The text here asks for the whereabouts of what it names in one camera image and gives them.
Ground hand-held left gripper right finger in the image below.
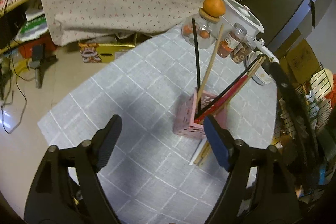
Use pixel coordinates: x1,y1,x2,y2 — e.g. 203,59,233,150
203,115,301,224

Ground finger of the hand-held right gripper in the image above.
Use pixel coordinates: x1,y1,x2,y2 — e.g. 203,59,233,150
262,57,306,121

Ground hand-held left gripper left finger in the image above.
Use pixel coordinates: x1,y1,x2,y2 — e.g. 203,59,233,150
24,114,123,224

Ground pile of wooden chopsticks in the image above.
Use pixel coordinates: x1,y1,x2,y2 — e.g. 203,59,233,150
196,141,213,167

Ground bamboo chopstick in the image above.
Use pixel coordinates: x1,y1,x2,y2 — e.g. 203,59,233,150
226,55,264,106
197,24,224,103
226,57,267,110

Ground pink perforated utensil holder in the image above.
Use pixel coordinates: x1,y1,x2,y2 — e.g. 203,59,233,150
172,88,228,139

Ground black chopstick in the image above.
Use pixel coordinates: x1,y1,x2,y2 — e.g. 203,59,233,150
191,18,202,112
198,56,263,116

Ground cardboard box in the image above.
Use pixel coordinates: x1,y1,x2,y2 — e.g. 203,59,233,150
278,39,321,89

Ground grey checked tablecloth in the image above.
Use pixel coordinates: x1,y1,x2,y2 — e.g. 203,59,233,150
37,23,279,224

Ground napa cabbage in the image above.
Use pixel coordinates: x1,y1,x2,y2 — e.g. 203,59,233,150
309,69,334,104

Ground jar of dried rings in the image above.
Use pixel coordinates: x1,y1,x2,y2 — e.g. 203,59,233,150
230,37,257,64

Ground orange plastic bag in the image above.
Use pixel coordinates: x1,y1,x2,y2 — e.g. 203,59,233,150
324,73,336,109

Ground jar of red spice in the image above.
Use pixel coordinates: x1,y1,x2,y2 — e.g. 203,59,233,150
216,22,248,59

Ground grey refrigerator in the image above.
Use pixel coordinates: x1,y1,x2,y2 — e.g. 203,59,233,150
259,0,330,55

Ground white electric cooking pot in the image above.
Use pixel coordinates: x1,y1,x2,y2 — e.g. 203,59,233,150
222,0,279,62

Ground glass jar with cork lid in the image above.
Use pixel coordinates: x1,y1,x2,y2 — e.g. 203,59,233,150
181,7,221,49

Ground printed yellow box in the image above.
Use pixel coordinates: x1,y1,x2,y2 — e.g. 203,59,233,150
78,40,137,64

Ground large orange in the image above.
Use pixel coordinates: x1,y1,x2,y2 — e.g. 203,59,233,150
203,0,226,17

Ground grey floor tool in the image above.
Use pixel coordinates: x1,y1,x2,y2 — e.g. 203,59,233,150
30,44,57,89

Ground floral cabinet tablecloth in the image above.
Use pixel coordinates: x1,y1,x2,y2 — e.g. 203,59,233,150
40,0,227,47

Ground green and white bag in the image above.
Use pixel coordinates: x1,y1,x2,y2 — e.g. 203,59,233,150
19,10,49,42

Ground wooden shelf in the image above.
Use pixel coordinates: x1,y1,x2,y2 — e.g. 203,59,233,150
0,0,46,54

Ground black wire rack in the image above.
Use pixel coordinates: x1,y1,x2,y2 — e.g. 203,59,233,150
273,62,336,199

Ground black floor cables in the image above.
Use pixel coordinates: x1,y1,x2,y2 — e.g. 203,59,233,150
0,55,28,135

